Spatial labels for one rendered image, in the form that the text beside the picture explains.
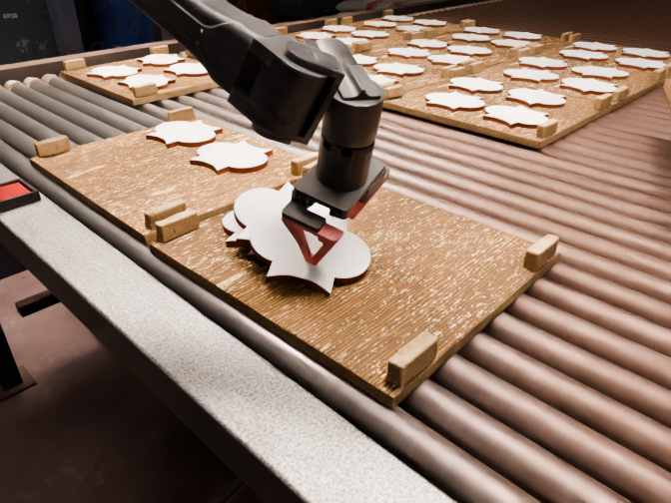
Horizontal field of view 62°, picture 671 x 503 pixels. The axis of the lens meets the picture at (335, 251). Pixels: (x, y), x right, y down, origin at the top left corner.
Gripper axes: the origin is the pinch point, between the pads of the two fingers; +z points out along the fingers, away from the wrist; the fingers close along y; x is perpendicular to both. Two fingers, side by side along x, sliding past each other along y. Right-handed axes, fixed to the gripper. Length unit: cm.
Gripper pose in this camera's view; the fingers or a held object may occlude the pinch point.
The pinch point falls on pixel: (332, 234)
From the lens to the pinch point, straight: 67.8
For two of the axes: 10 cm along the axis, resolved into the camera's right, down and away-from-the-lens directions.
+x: 8.8, 4.1, -2.5
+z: -1.3, 6.9, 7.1
